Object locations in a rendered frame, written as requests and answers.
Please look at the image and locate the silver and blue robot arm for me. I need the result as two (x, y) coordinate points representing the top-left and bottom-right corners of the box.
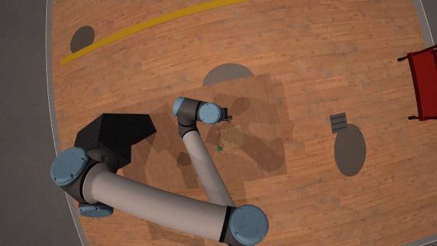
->
(51, 96), (269, 246)

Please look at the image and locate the tan mat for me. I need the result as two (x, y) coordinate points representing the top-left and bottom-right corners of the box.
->
(219, 124), (246, 150)

